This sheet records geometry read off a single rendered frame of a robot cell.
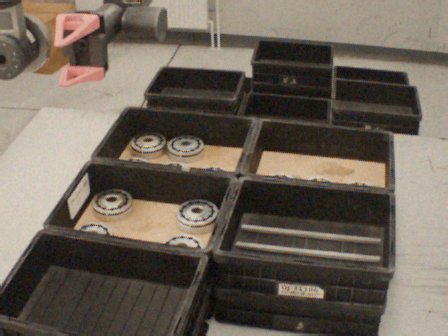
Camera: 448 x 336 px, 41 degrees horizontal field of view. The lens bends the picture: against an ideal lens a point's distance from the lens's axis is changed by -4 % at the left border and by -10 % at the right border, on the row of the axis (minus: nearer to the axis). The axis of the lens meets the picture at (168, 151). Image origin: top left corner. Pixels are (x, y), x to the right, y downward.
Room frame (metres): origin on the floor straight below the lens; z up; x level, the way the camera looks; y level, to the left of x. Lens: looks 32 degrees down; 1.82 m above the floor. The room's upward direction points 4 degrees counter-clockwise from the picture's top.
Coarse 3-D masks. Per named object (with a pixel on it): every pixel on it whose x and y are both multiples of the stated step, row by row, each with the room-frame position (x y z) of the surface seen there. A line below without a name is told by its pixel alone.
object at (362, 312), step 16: (224, 304) 1.03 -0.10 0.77; (240, 304) 1.01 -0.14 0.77; (256, 304) 1.00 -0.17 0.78; (272, 304) 0.98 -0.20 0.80; (288, 304) 0.97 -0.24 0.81; (304, 304) 0.96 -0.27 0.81; (320, 304) 0.94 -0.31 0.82; (336, 304) 0.93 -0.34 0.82; (224, 320) 1.02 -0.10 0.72; (240, 320) 1.01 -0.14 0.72; (256, 320) 1.00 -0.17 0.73; (272, 320) 0.99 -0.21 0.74; (288, 320) 0.97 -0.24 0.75; (304, 320) 0.96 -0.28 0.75; (320, 320) 0.95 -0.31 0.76; (336, 320) 0.94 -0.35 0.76; (352, 320) 0.93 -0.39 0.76; (368, 320) 0.92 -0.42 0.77
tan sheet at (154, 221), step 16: (144, 208) 1.34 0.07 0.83; (160, 208) 1.33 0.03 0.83; (176, 208) 1.33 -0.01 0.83; (80, 224) 1.28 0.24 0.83; (112, 224) 1.28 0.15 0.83; (128, 224) 1.27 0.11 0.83; (144, 224) 1.27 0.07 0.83; (160, 224) 1.26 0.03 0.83; (176, 224) 1.26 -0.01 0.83; (160, 240) 1.20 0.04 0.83
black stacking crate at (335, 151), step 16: (272, 128) 1.56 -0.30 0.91; (288, 128) 1.55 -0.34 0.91; (304, 128) 1.54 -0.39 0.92; (320, 128) 1.52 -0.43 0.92; (256, 144) 1.47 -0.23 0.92; (272, 144) 1.56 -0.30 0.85; (288, 144) 1.55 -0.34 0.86; (304, 144) 1.53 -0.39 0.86; (320, 144) 1.52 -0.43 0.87; (336, 144) 1.50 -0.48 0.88; (352, 144) 1.49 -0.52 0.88; (368, 144) 1.47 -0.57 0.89; (384, 144) 1.46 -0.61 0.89; (256, 160) 1.47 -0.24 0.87; (368, 160) 1.47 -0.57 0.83; (384, 160) 1.46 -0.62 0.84
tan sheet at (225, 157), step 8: (128, 144) 1.66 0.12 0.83; (128, 152) 1.62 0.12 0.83; (208, 152) 1.58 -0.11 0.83; (216, 152) 1.58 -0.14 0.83; (224, 152) 1.58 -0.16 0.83; (232, 152) 1.57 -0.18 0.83; (240, 152) 1.57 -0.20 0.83; (152, 160) 1.56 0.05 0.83; (160, 160) 1.56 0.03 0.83; (168, 160) 1.56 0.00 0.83; (200, 160) 1.54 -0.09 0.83; (208, 160) 1.54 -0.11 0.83; (216, 160) 1.54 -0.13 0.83; (224, 160) 1.54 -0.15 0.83; (232, 160) 1.53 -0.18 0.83; (224, 168) 1.50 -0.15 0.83; (232, 168) 1.49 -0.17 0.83
